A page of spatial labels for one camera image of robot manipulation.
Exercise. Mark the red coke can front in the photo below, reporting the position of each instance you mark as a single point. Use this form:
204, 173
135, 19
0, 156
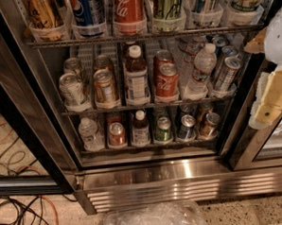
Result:
166, 80

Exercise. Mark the glass fridge door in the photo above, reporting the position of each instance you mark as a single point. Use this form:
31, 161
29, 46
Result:
27, 159
257, 145

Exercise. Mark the brown tea bottle bottom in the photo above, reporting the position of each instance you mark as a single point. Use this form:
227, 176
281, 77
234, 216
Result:
140, 129

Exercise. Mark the glass fridge door right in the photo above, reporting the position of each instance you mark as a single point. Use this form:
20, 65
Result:
257, 145

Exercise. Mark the silver blue can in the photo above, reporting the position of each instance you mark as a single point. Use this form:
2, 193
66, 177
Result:
220, 41
226, 51
227, 74

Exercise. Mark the wire shelf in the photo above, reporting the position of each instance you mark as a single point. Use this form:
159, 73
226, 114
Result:
133, 149
148, 106
149, 36

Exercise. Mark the blue pepsi can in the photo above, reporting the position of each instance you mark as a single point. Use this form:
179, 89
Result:
88, 12

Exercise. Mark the red coca-cola can top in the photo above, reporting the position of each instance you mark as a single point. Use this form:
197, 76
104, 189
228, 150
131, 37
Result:
128, 16

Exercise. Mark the silver blue can rear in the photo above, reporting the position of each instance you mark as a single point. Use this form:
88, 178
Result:
220, 41

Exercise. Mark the green can bottom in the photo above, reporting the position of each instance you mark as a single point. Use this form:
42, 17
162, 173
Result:
163, 129

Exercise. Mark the middle wire shelf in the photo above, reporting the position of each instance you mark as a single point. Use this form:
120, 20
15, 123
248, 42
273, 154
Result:
148, 106

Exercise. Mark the bottom wire shelf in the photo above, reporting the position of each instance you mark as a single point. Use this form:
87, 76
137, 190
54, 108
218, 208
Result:
133, 149

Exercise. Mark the clear plastic bag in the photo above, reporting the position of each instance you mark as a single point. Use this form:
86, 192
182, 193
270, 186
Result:
162, 213

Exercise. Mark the red orange can bottom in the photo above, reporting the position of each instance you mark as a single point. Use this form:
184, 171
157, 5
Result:
116, 134

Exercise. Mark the clear water bottle bottom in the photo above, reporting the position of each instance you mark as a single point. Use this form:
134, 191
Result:
90, 135

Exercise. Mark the orange gold can front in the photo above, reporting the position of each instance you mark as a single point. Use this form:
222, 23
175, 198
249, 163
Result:
104, 82

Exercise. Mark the silver can front left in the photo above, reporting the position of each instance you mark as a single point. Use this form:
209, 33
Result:
72, 89

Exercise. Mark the red coke can rear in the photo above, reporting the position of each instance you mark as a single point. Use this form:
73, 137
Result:
162, 57

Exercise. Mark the orange gold can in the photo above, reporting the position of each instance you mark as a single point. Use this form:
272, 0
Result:
103, 62
104, 82

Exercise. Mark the silver blue can middle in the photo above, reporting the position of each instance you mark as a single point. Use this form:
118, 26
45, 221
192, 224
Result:
226, 51

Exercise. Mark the green white can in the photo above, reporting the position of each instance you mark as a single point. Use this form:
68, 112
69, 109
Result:
167, 9

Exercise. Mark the top wire shelf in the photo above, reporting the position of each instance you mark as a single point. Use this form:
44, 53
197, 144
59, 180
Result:
149, 36

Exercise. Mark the red bull can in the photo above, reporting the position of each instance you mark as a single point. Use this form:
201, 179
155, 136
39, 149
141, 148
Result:
201, 0

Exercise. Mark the silver blue can front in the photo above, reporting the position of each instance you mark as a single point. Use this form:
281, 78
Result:
227, 74

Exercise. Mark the glass fridge door left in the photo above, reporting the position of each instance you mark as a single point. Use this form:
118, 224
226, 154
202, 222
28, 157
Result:
27, 159

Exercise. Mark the orange gold can rear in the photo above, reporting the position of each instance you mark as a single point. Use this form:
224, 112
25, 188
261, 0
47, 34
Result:
103, 62

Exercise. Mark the brown tea bottle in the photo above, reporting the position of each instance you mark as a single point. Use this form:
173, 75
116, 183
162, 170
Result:
140, 129
136, 74

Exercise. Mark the silver can rear left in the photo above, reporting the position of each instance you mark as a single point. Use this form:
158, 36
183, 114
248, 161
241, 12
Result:
73, 65

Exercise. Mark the stainless steel fridge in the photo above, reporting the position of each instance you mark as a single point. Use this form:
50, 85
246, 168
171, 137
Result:
120, 181

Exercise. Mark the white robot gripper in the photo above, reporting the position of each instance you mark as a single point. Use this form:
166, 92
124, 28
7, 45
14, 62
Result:
278, 39

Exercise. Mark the brown tea bottle middle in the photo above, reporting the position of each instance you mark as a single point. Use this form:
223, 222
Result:
136, 74

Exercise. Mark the red coke can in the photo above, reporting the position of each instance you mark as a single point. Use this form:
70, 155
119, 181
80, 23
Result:
166, 80
162, 57

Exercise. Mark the yellow orange can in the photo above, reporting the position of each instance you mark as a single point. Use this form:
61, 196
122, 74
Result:
43, 14

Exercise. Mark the gold brown can bottom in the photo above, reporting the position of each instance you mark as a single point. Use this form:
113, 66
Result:
209, 125

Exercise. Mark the clear water bottle front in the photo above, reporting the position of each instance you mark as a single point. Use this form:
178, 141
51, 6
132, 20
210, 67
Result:
204, 64

